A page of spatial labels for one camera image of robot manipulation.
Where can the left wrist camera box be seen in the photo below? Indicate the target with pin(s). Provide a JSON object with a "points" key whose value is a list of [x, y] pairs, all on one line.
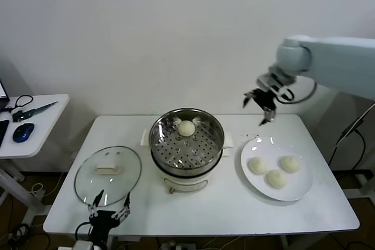
{"points": [[82, 245]]}

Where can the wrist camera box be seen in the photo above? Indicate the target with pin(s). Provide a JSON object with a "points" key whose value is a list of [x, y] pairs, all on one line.
{"points": [[82, 245], [263, 81]]}

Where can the blue computer mouse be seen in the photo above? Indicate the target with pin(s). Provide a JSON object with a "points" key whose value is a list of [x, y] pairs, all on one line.
{"points": [[23, 132]]}

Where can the black phone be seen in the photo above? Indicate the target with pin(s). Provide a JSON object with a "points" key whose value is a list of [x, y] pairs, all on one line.
{"points": [[3, 133]]}

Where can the black laptop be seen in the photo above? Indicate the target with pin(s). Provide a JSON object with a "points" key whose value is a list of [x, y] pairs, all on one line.
{"points": [[3, 102]]}

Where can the white side table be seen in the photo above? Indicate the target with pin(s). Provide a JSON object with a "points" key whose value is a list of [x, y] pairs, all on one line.
{"points": [[44, 133]]}

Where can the stainless steel steamer basket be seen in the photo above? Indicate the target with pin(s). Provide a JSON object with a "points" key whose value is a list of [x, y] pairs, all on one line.
{"points": [[164, 128]]}

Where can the white side shelf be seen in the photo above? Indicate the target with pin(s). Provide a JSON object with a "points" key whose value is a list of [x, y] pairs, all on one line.
{"points": [[367, 185]]}

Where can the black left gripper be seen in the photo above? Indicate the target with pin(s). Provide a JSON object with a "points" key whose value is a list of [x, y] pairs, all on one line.
{"points": [[101, 223]]}

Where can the cream electric cooker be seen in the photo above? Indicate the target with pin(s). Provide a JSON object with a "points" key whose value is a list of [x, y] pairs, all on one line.
{"points": [[187, 184]]}

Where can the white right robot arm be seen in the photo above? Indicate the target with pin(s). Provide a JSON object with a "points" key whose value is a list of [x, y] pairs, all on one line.
{"points": [[337, 59]]}

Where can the white round plate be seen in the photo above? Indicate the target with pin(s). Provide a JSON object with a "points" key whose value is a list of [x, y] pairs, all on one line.
{"points": [[293, 188]]}

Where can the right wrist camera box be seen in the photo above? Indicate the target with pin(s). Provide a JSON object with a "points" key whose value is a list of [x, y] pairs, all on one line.
{"points": [[263, 81]]}

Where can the white steamed baozi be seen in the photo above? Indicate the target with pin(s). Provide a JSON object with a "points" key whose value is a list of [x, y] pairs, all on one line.
{"points": [[276, 179], [289, 164], [186, 128], [258, 165]]}

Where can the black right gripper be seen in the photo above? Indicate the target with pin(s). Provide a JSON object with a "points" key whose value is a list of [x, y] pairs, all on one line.
{"points": [[265, 99]]}

